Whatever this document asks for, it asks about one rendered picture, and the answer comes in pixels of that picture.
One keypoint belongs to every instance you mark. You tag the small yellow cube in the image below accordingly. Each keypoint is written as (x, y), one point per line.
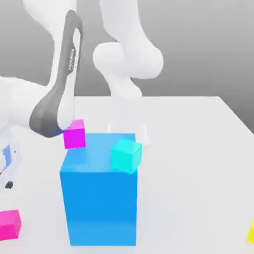
(251, 233)

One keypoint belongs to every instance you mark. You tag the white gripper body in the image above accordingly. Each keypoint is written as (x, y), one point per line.
(12, 160)

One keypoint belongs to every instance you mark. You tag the small pink cube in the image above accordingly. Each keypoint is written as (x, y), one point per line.
(9, 225)

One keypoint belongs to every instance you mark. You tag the small cyan cube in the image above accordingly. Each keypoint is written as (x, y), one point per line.
(125, 156)

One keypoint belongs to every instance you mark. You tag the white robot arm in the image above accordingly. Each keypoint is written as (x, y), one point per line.
(127, 59)

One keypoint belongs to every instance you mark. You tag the large blue box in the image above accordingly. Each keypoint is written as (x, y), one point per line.
(99, 198)

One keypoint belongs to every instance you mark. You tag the small magenta cube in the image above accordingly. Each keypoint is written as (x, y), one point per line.
(75, 137)

